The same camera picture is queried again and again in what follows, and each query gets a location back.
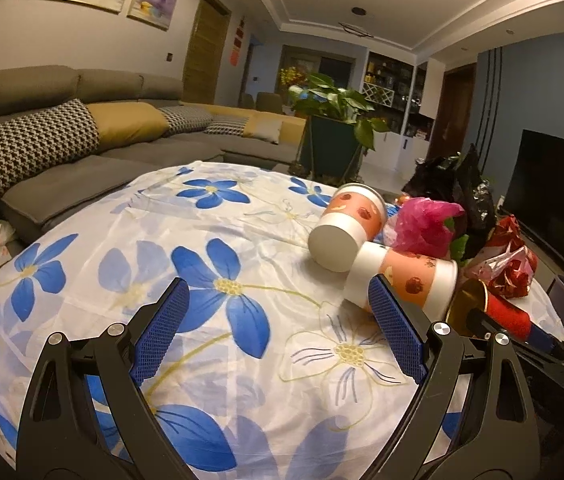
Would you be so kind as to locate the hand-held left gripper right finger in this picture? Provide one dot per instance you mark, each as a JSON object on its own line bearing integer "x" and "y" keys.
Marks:
{"x": 394, "y": 330}

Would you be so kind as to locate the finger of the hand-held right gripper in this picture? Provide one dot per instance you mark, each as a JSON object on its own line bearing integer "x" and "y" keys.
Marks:
{"x": 482, "y": 322}
{"x": 542, "y": 336}

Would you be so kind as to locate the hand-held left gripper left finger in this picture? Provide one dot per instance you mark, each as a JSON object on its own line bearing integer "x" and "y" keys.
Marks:
{"x": 162, "y": 325}

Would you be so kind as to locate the gold red cylinder can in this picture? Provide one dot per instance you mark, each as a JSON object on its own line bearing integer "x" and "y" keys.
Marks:
{"x": 504, "y": 310}

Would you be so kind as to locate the apple print paper cup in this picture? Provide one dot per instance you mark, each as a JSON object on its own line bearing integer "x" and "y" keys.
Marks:
{"x": 352, "y": 210}
{"x": 412, "y": 270}

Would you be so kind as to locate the green foam mesh sleeve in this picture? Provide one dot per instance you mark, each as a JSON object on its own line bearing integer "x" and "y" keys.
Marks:
{"x": 460, "y": 246}

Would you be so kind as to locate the red foil wrapper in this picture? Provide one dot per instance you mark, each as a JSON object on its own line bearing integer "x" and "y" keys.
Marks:
{"x": 504, "y": 240}

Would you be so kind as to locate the pink plastic bag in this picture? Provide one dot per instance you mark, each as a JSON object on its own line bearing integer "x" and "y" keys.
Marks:
{"x": 424, "y": 227}

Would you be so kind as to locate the blue floral tablecloth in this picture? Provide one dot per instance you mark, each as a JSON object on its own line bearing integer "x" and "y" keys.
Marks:
{"x": 262, "y": 240}

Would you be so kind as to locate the black flat television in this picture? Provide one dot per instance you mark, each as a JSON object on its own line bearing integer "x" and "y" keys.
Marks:
{"x": 557, "y": 195}

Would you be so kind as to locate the black plastic bag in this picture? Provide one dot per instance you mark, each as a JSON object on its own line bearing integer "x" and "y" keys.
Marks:
{"x": 442, "y": 180}

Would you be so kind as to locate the grey sectional sofa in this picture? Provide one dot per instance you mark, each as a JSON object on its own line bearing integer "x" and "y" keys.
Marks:
{"x": 87, "y": 180}

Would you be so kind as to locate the dark green planter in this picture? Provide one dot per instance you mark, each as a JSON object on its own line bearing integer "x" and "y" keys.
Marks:
{"x": 329, "y": 145}

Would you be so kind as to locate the mustard yellow cushion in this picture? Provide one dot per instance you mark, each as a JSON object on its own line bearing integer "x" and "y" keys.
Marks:
{"x": 127, "y": 122}

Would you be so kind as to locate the small houndstooth cushion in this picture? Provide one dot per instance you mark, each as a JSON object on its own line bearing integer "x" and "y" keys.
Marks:
{"x": 224, "y": 126}
{"x": 184, "y": 119}

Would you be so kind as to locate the dark wooden door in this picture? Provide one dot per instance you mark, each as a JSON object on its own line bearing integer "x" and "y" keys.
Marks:
{"x": 454, "y": 110}

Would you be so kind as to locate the large houndstooth cushion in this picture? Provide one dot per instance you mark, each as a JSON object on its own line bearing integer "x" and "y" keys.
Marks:
{"x": 37, "y": 145}

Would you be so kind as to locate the white display cabinet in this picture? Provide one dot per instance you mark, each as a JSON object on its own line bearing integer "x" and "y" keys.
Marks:
{"x": 397, "y": 110}

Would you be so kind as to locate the mustard sofa end cushion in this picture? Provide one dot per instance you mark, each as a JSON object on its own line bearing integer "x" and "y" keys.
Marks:
{"x": 272, "y": 127}

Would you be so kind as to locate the green pothos plant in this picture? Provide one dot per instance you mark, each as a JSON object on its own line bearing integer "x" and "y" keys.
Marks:
{"x": 337, "y": 100}

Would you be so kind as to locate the grey dining chair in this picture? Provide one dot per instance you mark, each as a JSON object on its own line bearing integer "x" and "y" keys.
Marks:
{"x": 268, "y": 102}

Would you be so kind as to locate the dark glass sliding door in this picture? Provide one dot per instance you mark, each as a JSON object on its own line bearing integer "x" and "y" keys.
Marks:
{"x": 332, "y": 67}

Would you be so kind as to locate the yellow flower bouquet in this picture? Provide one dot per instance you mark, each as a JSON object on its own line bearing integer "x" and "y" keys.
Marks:
{"x": 292, "y": 76}

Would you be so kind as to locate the light wooden door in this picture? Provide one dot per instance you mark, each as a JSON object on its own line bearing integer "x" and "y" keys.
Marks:
{"x": 207, "y": 50}

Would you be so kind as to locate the round ceiling downlight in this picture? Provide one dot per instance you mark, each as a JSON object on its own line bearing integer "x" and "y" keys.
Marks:
{"x": 359, "y": 11}

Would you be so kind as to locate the red wall decoration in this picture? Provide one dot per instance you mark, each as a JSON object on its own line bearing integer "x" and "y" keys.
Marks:
{"x": 237, "y": 42}

